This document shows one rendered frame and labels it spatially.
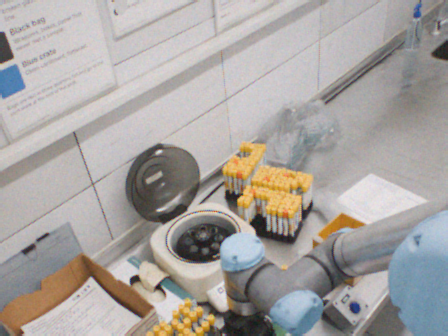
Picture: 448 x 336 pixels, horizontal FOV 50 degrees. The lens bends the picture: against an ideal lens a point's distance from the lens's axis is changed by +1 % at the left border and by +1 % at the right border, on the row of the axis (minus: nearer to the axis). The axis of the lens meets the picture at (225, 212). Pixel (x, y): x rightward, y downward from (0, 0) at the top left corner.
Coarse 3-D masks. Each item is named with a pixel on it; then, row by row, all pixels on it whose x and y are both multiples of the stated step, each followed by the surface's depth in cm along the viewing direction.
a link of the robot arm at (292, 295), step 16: (256, 272) 78; (272, 272) 78; (288, 272) 78; (304, 272) 77; (320, 272) 77; (256, 288) 77; (272, 288) 76; (288, 288) 75; (304, 288) 75; (320, 288) 77; (256, 304) 78; (272, 304) 75; (288, 304) 73; (304, 304) 72; (320, 304) 74; (272, 320) 76; (288, 320) 73; (304, 320) 73
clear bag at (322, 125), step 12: (300, 108) 168; (312, 108) 168; (324, 108) 169; (300, 120) 169; (312, 120) 167; (324, 120) 168; (336, 120) 172; (312, 132) 167; (324, 132) 169; (336, 132) 173; (312, 144) 168
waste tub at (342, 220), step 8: (336, 216) 129; (344, 216) 130; (328, 224) 127; (336, 224) 131; (344, 224) 132; (352, 224) 129; (360, 224) 127; (320, 232) 125; (328, 232) 129; (352, 280) 121; (360, 280) 124
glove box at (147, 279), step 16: (112, 272) 126; (128, 272) 125; (144, 272) 122; (160, 272) 122; (144, 288) 122; (160, 288) 123; (176, 288) 120; (160, 304) 116; (176, 304) 116; (192, 304) 117; (160, 320) 113
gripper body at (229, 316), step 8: (232, 312) 90; (224, 320) 89; (232, 320) 89; (240, 320) 88; (248, 320) 88; (256, 320) 93; (264, 320) 94; (224, 328) 95; (232, 328) 90; (240, 328) 92; (248, 328) 92; (256, 328) 93; (264, 328) 93; (272, 328) 96
